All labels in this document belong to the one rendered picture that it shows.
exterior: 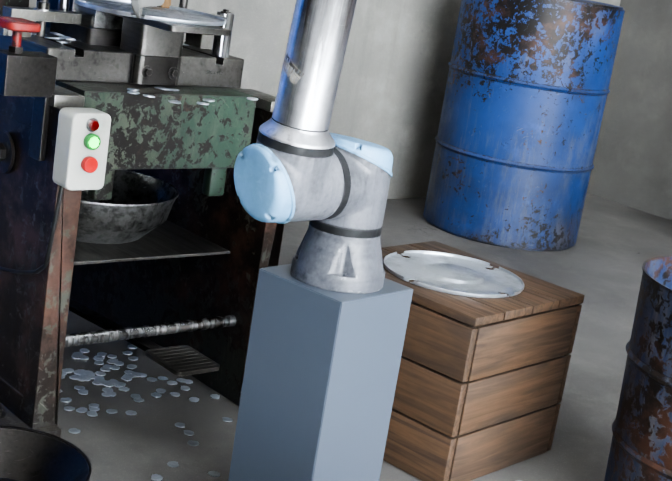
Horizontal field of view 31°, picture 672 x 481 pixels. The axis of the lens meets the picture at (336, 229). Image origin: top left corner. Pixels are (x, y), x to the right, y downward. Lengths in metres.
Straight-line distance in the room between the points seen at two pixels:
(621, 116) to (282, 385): 3.84
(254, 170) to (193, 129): 0.59
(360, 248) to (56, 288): 0.61
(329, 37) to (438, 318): 0.73
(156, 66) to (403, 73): 2.43
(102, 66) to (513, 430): 1.07
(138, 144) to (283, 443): 0.66
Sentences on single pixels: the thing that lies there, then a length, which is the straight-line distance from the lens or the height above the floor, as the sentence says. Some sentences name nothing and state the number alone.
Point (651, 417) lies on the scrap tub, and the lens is 2.26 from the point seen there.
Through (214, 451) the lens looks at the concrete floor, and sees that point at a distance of 2.36.
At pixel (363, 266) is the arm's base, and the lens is 1.90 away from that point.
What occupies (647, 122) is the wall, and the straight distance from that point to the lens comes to 5.54.
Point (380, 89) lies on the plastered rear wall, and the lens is 4.63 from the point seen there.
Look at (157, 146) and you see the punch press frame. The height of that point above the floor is 0.54.
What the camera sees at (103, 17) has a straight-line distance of 2.44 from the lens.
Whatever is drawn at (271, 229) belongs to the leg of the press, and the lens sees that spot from 2.47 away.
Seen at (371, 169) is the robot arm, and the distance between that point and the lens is 1.87.
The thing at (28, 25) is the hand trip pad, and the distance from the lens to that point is 2.12.
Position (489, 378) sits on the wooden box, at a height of 0.22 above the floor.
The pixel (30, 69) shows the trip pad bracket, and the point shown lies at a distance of 2.14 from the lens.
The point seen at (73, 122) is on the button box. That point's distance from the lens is 2.09.
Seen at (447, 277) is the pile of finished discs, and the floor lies 0.36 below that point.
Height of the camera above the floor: 0.99
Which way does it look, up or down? 14 degrees down
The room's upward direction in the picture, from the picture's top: 9 degrees clockwise
